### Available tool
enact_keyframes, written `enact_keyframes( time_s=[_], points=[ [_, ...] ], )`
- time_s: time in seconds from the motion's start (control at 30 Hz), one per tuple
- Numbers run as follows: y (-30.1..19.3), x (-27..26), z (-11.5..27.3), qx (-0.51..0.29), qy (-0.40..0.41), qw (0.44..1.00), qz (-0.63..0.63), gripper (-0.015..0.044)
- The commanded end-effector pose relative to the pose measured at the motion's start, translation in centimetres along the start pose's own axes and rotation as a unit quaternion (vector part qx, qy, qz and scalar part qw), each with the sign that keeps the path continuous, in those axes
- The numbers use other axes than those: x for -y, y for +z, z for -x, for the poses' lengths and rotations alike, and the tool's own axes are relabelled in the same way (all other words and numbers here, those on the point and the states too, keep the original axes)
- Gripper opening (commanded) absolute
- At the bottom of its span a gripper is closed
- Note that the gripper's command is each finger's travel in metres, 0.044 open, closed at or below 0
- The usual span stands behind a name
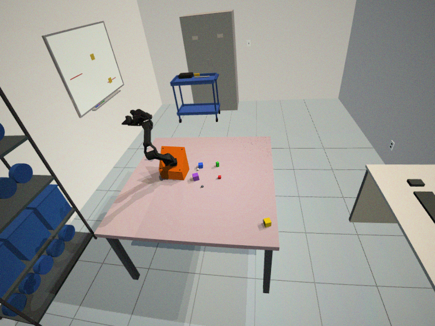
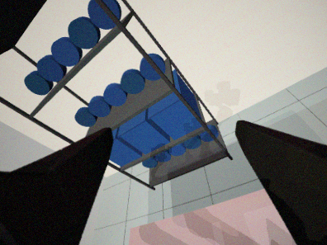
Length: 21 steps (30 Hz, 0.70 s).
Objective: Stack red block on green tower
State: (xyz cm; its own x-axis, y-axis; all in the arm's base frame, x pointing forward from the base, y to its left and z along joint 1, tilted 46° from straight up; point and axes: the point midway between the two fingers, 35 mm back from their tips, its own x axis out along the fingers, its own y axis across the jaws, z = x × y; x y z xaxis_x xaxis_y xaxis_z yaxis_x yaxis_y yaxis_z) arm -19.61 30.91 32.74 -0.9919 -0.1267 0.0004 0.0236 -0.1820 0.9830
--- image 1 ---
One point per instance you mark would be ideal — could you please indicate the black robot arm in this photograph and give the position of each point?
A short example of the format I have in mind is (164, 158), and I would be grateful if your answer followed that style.
(167, 158)

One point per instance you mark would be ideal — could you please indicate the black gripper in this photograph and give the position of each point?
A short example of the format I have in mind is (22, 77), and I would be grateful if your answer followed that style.
(131, 122)

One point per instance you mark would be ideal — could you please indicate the yellow block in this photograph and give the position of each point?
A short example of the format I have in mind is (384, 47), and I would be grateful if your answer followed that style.
(267, 222)

